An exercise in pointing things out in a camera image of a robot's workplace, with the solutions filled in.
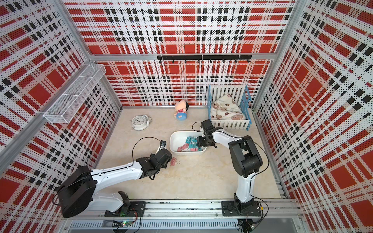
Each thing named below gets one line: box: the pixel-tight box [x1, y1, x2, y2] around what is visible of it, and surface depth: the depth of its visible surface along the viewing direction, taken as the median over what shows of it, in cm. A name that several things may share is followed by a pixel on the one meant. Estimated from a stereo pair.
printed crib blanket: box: [210, 93, 246, 120], surface depth 117 cm
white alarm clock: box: [129, 114, 153, 131], surface depth 109 cm
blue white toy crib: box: [207, 84, 253, 132], surface depth 113 cm
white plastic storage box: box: [169, 130, 207, 153], surface depth 98 cm
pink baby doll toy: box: [173, 100, 189, 121], surface depth 113 cm
